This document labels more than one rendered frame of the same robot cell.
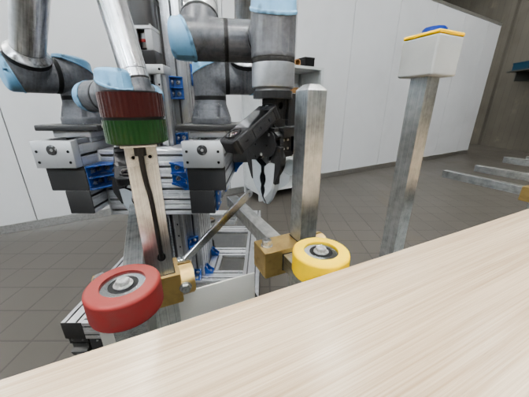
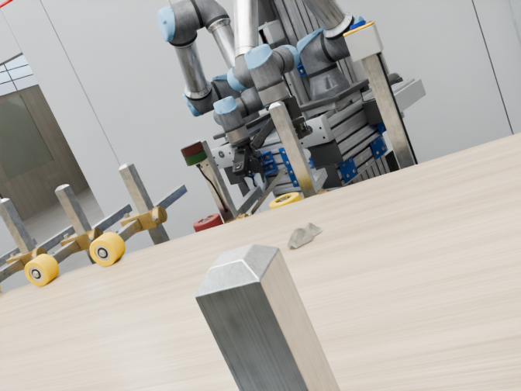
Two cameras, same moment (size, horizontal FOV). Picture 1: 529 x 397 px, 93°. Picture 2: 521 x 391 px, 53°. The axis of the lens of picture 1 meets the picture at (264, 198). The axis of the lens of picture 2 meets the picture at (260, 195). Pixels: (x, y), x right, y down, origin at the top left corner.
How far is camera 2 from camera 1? 1.16 m
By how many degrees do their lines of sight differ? 47
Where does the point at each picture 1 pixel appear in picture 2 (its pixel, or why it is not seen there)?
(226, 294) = not seen: hidden behind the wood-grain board
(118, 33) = (230, 63)
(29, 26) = (191, 75)
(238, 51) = not seen: hidden behind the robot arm
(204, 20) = (242, 67)
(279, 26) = (257, 73)
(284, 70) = (269, 93)
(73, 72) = (225, 87)
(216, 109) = (323, 82)
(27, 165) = not seen: hidden behind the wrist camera
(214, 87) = (317, 63)
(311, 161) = (288, 146)
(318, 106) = (278, 115)
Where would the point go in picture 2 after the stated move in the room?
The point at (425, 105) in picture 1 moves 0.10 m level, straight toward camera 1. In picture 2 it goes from (372, 78) to (336, 95)
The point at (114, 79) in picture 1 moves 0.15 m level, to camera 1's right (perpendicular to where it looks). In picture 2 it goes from (222, 107) to (252, 96)
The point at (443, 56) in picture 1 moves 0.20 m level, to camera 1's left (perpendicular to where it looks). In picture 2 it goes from (357, 46) to (295, 72)
